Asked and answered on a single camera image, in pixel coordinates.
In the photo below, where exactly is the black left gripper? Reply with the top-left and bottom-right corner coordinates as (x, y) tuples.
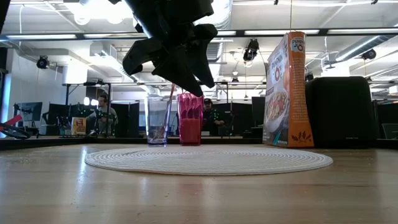
(123, 0), (218, 97)

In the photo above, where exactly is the clear drinking glass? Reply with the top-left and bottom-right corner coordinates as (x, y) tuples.
(146, 95), (172, 147)

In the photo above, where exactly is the black computer monitor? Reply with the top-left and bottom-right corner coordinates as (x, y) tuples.
(14, 101), (44, 123)

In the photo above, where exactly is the small yellow box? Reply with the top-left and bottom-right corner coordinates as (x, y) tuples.
(71, 116), (88, 136)

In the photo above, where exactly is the black divider panel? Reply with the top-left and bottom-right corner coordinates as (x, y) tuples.
(46, 102), (147, 138)

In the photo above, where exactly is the red object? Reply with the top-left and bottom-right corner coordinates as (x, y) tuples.
(0, 114), (23, 131)

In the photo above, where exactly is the black ceiling-mounted camera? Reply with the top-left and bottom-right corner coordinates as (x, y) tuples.
(36, 55), (50, 70)
(243, 38), (260, 62)
(361, 49), (377, 61)

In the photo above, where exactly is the red plastic cup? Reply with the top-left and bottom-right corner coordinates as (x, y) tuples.
(176, 92), (205, 147)

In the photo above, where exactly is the black metal workstation frame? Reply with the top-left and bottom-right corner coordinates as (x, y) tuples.
(61, 81), (112, 138)

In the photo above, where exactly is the large white round plate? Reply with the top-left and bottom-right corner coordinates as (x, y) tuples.
(84, 146), (334, 177)

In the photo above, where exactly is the person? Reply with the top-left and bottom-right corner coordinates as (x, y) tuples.
(201, 98), (231, 136)
(86, 94), (119, 137)

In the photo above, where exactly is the silver ceiling duct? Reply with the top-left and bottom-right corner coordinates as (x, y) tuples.
(334, 34), (398, 63)

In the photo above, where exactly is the orange pumpkin cereal box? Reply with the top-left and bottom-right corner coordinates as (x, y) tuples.
(262, 30), (315, 149)

